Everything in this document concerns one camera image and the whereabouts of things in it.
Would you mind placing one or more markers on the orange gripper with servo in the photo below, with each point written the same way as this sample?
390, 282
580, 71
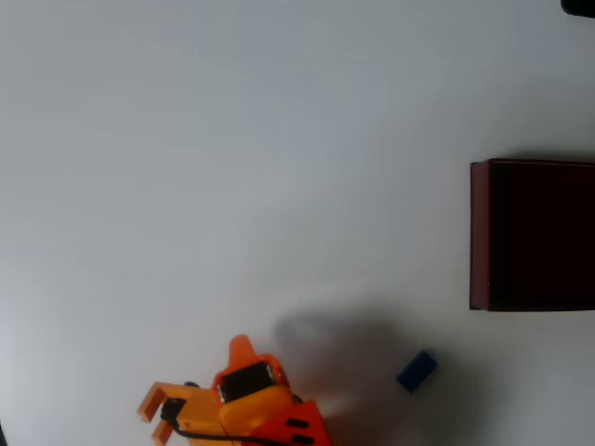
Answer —
244, 382

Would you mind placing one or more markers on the orange-red robot arm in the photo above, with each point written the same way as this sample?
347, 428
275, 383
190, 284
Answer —
316, 418

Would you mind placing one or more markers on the small blue block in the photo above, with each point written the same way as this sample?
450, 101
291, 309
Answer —
416, 371

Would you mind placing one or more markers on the dark red box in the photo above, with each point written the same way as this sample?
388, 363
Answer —
534, 232

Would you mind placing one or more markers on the black edge object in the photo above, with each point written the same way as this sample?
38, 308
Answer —
1, 439

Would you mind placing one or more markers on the black corner object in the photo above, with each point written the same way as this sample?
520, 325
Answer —
581, 7

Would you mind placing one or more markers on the black camera module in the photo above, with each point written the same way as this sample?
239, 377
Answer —
172, 409

